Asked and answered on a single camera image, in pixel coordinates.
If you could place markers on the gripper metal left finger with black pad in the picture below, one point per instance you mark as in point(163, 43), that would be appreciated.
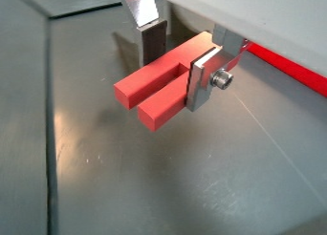
point(150, 29)

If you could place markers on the red foam shape board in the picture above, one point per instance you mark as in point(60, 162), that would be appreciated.
point(306, 76)

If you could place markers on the red slotted double-square block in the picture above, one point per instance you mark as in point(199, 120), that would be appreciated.
point(155, 89)

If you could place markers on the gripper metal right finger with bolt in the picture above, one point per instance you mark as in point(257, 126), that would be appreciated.
point(210, 69)

